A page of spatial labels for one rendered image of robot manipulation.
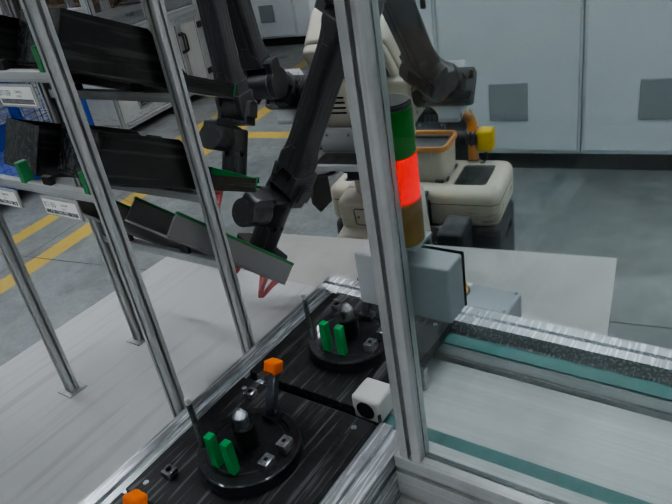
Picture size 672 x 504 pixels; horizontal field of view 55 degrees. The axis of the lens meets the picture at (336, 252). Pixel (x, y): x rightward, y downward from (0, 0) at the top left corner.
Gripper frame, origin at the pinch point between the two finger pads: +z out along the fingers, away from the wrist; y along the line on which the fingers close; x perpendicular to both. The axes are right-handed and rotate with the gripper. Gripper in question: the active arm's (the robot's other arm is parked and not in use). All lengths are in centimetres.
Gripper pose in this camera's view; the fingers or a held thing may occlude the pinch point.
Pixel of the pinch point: (248, 282)
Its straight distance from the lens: 138.0
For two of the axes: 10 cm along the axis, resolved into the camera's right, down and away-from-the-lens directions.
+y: 6.6, 5.0, -5.6
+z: -3.6, 8.6, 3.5
